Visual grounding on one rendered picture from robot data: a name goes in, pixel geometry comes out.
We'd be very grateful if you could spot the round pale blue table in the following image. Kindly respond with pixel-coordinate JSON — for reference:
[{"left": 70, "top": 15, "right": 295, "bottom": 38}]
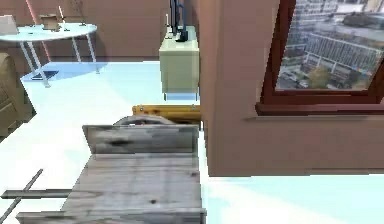
[{"left": 0, "top": 22, "right": 101, "bottom": 89}]

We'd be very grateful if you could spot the brown cardboard box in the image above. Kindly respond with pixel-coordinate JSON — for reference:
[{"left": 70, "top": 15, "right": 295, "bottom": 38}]
[{"left": 39, "top": 13, "right": 62, "bottom": 32}]

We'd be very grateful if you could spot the red floor lamp pole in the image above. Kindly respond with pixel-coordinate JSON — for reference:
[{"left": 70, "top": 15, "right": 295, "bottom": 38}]
[{"left": 25, "top": 0, "right": 52, "bottom": 63}]

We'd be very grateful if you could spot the grey wooden table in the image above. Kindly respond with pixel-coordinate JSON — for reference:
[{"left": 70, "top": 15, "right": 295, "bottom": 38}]
[{"left": 0, "top": 115, "right": 208, "bottom": 224}]

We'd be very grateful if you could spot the red framed window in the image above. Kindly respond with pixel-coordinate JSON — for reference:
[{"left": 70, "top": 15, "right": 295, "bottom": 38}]
[{"left": 255, "top": 0, "right": 384, "bottom": 117}]

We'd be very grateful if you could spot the black television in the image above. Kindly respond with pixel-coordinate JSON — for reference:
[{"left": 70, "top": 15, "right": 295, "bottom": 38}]
[{"left": 169, "top": 0, "right": 188, "bottom": 43}]

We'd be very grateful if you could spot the cream cabinet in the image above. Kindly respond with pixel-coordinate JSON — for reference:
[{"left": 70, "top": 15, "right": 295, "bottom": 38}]
[{"left": 158, "top": 25, "right": 201, "bottom": 102}]

